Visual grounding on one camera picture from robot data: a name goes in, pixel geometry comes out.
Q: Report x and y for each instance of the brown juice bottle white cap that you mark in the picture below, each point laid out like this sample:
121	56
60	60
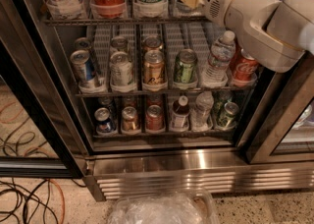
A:
179	114

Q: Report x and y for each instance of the clear plastic bin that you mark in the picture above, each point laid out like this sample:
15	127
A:
189	206

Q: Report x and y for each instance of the gold can bottom shelf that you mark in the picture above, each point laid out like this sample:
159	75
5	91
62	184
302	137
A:
130	119

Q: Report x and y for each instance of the white can shelf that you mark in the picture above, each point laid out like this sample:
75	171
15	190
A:
121	69
119	43

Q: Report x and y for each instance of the green can middle shelf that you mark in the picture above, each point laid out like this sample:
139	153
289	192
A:
185	66

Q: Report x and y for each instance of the clear water bottle shelf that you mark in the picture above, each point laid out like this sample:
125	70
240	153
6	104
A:
200	113
222	50

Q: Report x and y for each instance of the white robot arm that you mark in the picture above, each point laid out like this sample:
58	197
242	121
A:
276	33

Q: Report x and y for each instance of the left glass fridge door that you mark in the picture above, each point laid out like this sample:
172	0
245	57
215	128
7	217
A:
40	128

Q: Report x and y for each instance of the green can bottom shelf rear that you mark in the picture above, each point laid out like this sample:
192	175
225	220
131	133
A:
221	98

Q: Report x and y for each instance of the glass fridge door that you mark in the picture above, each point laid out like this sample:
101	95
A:
40	128
287	132

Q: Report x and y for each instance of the white can middle shelf front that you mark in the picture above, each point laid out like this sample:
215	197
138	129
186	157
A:
121	69

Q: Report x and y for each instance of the gold can middle shelf front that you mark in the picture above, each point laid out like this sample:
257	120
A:
154	67

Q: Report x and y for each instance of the red Coca-Cola can middle front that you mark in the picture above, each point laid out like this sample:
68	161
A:
244	66

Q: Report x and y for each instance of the white can middle shelf rear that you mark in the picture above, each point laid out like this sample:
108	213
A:
119	43

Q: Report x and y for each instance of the right glass fridge door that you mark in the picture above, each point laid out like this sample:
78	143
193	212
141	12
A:
287	132

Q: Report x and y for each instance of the red can bottom shelf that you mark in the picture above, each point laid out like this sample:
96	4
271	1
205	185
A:
154	118

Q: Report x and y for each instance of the blue Pepsi can bottom shelf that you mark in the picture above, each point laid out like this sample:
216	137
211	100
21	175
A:
105	123

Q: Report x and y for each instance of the clear water bottle bottom shelf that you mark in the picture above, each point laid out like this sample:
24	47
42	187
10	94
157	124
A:
200	113

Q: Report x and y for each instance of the stainless steel fridge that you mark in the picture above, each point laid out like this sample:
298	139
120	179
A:
215	161

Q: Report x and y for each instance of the blue can behind middle shelf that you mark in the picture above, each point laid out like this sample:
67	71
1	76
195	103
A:
84	43

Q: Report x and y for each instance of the gold can shelf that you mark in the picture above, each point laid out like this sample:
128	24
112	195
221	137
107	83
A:
154	67
152	42
130	119

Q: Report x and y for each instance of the green can shelf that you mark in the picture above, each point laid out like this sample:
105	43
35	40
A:
227	115
221	98
185	66

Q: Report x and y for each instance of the gold can middle shelf rear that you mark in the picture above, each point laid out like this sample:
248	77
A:
152	42

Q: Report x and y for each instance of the blue silver can middle shelf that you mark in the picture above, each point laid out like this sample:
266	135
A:
84	69

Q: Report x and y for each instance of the green can bottom shelf front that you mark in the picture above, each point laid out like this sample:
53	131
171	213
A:
227	115

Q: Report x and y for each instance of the clear water bottle middle shelf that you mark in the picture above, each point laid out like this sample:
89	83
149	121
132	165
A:
222	50

